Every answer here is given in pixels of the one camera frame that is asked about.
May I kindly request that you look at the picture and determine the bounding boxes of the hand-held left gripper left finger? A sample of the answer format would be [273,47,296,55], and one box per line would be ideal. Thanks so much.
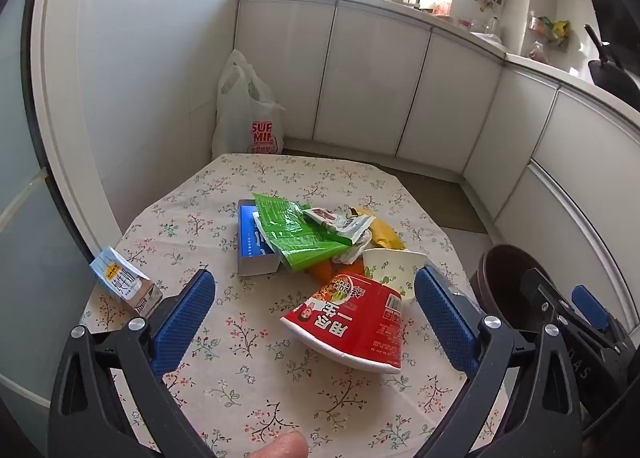
[47,268,218,458]

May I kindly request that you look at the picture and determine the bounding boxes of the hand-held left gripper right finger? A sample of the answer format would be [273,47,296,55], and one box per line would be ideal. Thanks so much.
[414,265,587,458]

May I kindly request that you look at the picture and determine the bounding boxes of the small milk carton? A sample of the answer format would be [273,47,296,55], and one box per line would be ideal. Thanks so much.
[90,245,153,315]

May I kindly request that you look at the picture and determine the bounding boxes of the brown plastic bin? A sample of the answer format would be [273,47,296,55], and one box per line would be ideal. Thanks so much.
[470,245,551,334]

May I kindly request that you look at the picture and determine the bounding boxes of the white snack wrapper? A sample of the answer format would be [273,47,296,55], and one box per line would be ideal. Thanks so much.
[302,207,376,245]

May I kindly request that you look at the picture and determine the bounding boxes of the green yellow snack packets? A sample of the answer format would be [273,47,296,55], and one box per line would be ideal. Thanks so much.
[529,13,572,45]

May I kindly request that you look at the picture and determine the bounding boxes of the green snack bag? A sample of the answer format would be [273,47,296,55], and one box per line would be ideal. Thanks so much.
[251,192,351,271]

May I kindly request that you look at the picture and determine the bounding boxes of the red instant noodle cup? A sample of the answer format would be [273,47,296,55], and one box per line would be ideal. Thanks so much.
[280,273,406,375]

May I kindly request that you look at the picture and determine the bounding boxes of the frosted glass sliding door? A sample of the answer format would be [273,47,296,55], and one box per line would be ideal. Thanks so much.
[0,0,126,419]

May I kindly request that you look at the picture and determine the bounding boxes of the black wok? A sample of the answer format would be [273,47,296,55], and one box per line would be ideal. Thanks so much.
[584,23,640,99]

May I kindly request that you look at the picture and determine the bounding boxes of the white kitchen cabinets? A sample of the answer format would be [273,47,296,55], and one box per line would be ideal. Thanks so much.
[232,0,640,339]

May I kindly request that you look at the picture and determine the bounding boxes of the white tissue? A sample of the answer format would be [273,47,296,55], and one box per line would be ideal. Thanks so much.
[332,228,373,266]

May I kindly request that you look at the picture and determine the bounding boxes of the white floral paper cup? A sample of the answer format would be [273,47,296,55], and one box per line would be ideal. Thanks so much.
[362,248,427,306]

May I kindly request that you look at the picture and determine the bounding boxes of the white plastic shopping bag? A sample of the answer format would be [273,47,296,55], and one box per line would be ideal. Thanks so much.
[211,49,286,156]

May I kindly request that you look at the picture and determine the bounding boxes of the person's left hand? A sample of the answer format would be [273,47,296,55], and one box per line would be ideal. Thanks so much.
[249,430,308,458]

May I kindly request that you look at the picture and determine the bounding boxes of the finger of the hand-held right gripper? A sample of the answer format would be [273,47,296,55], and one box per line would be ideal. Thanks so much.
[571,285,633,344]
[520,267,626,356]

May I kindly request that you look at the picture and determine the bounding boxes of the blue cardboard box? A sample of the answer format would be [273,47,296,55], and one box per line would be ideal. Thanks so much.
[236,198,281,278]

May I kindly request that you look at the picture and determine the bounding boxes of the yellow snack packet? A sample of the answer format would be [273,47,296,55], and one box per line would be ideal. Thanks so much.
[352,208,407,251]

